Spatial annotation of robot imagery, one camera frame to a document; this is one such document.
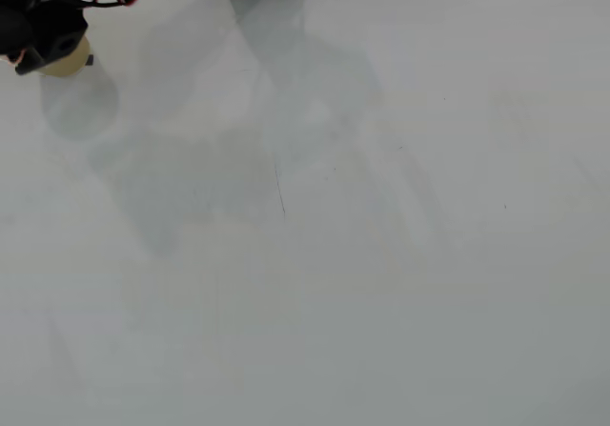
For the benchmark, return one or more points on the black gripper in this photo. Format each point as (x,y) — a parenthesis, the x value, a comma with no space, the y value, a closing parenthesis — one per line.
(53,45)

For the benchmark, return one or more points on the small grey tab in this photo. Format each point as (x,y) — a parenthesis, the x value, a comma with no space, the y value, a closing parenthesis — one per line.
(89,59)

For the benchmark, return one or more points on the beige paper cup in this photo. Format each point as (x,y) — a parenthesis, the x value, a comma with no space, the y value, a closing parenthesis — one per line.
(67,61)

